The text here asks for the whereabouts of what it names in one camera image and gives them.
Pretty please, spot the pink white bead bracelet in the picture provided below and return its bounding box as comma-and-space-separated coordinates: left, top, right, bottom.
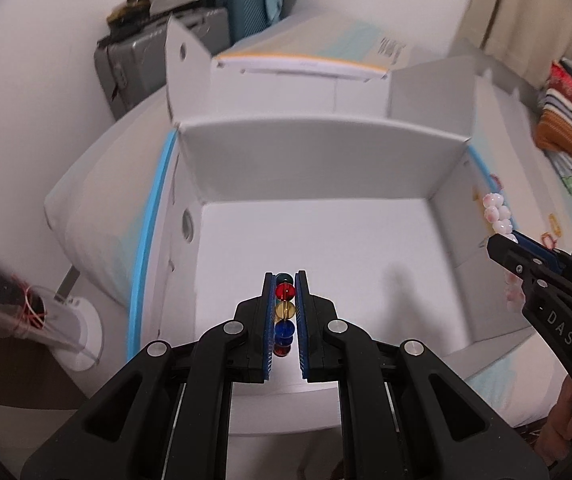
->
480, 190, 527, 312

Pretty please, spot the multicolour bead bracelet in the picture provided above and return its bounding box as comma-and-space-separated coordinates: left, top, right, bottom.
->
272, 272, 297, 358

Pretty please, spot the right hand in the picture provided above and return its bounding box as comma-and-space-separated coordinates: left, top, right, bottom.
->
534, 376, 572, 466

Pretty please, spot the white round fixture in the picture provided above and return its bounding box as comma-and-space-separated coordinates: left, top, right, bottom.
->
28, 268, 103, 372

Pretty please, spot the white cardboard box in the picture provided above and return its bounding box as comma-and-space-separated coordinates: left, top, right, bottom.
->
126, 21, 531, 376

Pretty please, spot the grey suitcase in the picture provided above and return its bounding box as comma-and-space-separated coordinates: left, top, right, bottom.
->
94, 8, 231, 119

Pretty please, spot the teal suitcase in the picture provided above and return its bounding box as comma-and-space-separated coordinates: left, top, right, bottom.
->
214, 0, 283, 44

